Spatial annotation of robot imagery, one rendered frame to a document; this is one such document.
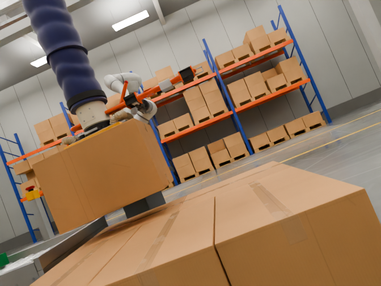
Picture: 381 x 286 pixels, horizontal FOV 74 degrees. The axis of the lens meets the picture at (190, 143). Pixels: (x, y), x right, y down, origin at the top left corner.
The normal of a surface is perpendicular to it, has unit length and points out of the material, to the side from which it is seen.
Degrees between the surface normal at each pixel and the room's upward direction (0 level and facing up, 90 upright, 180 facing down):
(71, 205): 90
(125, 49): 90
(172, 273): 90
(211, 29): 90
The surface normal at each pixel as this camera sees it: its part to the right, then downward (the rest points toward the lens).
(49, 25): -0.07, -0.30
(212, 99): -0.06, -0.02
